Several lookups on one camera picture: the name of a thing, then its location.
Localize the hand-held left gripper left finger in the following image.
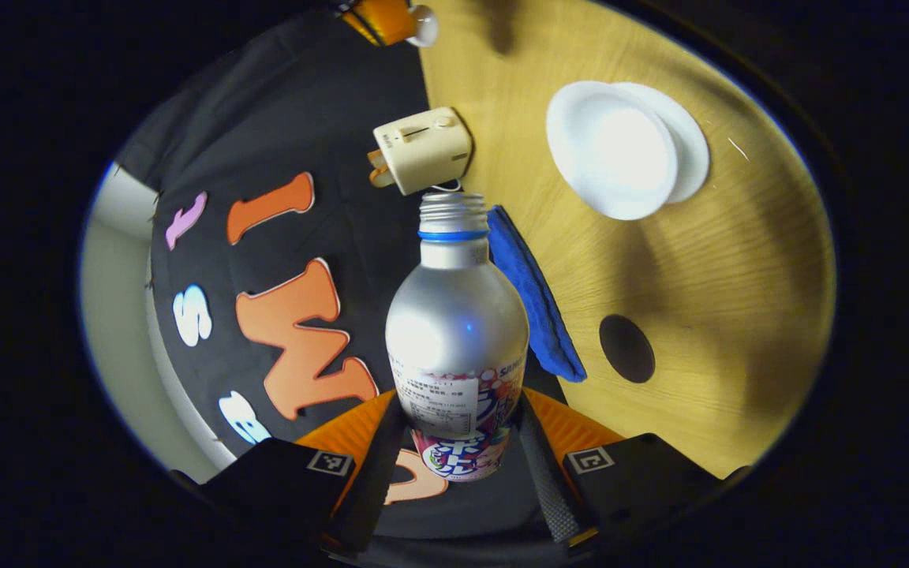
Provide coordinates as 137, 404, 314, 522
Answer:
200, 390, 408, 553

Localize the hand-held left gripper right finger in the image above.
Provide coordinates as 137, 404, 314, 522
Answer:
514, 387, 724, 553

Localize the white teacup lid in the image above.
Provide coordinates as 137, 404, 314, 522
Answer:
410, 4, 440, 48

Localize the silver water bottle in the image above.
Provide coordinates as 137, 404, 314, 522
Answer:
385, 192, 530, 483

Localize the white teacup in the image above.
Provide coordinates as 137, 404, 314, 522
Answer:
546, 80, 680, 222

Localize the black backdrop cloth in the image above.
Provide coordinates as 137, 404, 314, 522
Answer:
111, 4, 582, 553

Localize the cream toaster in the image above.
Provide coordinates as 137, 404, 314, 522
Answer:
372, 106, 474, 196

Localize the blue folded towel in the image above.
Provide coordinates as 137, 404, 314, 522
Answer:
488, 205, 588, 384

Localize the white saucer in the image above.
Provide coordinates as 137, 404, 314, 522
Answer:
612, 81, 711, 204

